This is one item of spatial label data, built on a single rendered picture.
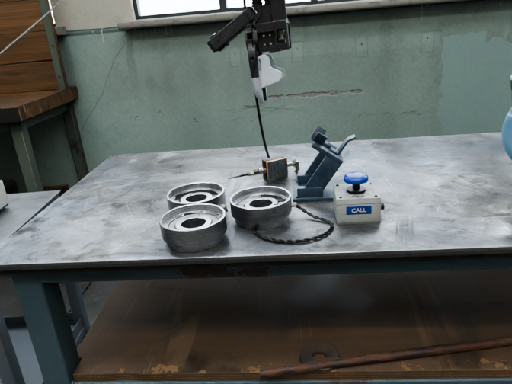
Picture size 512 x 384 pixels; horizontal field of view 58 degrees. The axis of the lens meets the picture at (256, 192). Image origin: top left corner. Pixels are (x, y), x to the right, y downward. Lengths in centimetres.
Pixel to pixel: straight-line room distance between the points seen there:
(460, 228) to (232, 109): 177
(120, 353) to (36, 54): 183
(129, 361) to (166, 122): 171
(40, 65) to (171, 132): 70
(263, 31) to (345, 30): 144
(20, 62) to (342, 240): 211
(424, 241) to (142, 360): 55
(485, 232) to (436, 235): 7
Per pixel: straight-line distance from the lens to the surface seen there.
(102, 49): 252
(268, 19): 96
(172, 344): 95
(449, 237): 75
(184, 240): 70
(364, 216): 77
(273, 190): 83
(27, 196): 153
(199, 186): 89
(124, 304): 110
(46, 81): 254
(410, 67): 242
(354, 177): 76
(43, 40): 251
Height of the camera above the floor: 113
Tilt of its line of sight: 21 degrees down
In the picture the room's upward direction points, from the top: 5 degrees counter-clockwise
